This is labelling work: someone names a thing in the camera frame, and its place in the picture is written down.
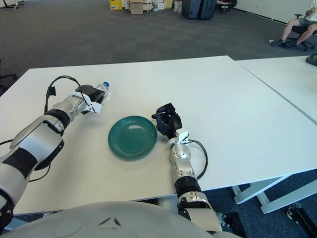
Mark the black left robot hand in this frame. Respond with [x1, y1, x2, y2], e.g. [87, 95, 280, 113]
[78, 84, 107, 105]

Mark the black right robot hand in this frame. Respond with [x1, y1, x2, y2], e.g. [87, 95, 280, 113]
[151, 103, 183, 137]

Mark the clear water bottle blue cap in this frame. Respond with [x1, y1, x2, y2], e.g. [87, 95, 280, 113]
[96, 81, 111, 99]

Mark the green round plate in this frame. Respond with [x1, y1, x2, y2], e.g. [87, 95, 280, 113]
[107, 115, 159, 160]

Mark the black office chair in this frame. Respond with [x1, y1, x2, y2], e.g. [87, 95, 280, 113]
[0, 73, 18, 96]

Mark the brown cardboard box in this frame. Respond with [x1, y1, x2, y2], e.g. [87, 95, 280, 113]
[129, 0, 144, 15]

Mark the stack of white boxes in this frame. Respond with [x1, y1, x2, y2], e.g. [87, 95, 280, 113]
[143, 0, 174, 12]

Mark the dark blue suitcase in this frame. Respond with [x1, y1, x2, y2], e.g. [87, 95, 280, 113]
[182, 0, 202, 19]

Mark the black suitcase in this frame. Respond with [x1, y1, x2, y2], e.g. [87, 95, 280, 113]
[199, 0, 217, 20]

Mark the black floor base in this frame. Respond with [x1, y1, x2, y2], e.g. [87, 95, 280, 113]
[215, 212, 247, 238]

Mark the grey robot torso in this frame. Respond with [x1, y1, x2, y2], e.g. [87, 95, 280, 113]
[0, 200, 248, 238]

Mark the black and red chair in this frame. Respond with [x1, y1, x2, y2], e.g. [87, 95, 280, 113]
[216, 0, 238, 13]

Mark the seated person in shorts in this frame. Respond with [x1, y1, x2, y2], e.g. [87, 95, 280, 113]
[271, 0, 317, 48]

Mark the black swivel chair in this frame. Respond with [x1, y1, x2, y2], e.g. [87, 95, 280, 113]
[283, 13, 317, 52]

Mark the black stand with caster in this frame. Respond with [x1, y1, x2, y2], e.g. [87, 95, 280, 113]
[286, 202, 317, 238]

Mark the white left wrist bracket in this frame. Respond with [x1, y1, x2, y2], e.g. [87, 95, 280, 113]
[69, 91, 102, 114]

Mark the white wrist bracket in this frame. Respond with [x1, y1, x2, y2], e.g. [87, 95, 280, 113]
[69, 91, 102, 114]
[177, 130, 191, 145]

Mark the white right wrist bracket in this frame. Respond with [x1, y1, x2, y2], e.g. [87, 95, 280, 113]
[177, 130, 191, 145]

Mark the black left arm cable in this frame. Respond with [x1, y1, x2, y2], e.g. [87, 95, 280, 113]
[0, 75, 84, 183]

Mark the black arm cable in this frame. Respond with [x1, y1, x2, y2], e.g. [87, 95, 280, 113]
[189, 140, 208, 179]
[0, 75, 84, 183]

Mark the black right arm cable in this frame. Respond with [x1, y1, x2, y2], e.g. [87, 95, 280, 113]
[189, 140, 208, 179]

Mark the white metal floor frame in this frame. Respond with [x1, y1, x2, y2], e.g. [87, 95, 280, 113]
[0, 0, 25, 9]

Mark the white table leg frame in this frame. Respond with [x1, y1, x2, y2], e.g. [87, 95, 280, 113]
[231, 170, 317, 214]
[12, 210, 62, 224]

